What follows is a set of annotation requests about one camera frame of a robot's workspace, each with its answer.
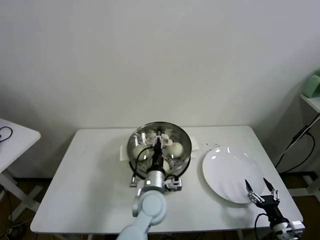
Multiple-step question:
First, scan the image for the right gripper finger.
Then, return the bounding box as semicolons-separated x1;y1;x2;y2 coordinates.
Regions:
263;177;280;201
244;178;263;205

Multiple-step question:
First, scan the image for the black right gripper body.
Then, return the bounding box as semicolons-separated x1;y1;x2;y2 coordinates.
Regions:
255;195;285;224

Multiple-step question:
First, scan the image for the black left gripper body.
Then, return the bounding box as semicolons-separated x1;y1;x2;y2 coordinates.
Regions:
151;146;165;171

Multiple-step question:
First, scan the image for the round glass pot lid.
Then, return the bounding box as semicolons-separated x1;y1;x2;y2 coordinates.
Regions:
126;121;193;175

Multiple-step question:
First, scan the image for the perforated steel steamer basket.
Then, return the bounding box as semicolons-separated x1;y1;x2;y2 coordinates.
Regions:
119;121;201;182

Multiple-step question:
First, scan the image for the cream electric cooker pot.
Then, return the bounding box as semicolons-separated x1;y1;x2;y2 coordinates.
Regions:
119;149;199;197

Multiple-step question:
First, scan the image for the white round plate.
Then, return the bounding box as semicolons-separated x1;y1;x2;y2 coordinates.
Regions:
201;146;265;206

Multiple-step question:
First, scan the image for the white shelf board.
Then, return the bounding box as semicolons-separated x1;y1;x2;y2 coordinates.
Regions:
299;93;320;113

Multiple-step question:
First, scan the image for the pale green appliance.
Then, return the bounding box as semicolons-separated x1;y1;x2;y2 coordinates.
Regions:
301;71;320;98

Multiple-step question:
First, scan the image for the white folding side table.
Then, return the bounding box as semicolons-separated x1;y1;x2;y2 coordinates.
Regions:
0;117;42;222

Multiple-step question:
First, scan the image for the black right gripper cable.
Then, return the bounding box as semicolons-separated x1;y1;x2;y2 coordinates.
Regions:
254;212;271;240

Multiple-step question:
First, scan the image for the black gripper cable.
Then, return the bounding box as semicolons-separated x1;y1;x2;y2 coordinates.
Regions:
254;212;271;240
129;147;154;188

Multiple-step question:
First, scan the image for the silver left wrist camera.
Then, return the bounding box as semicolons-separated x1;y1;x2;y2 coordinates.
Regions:
163;176;183;192

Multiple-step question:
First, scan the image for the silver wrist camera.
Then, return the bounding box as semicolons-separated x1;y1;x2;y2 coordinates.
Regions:
163;176;183;192
289;219;306;234

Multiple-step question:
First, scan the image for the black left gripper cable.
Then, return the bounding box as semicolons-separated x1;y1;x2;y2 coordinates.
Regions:
129;147;154;188

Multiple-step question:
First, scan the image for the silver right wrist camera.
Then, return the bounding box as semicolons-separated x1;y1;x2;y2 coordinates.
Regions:
289;219;306;234

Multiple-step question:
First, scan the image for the black power adapter cable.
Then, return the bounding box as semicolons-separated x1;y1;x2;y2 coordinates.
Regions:
274;113;320;174

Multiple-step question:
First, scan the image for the thin black cable loop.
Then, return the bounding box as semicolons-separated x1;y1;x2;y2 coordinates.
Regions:
0;126;14;143

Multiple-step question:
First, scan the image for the black floor cable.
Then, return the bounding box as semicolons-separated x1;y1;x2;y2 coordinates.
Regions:
0;186;13;222

